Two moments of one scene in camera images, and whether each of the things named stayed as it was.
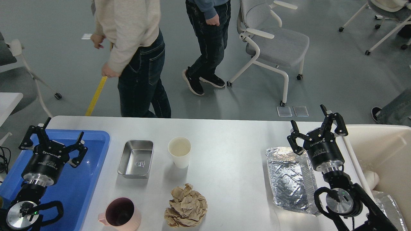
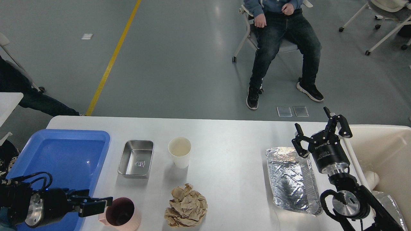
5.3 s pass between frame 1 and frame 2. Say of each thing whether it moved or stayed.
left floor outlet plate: stayed
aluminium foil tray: stayed
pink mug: stayed
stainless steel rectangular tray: stayed
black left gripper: moved
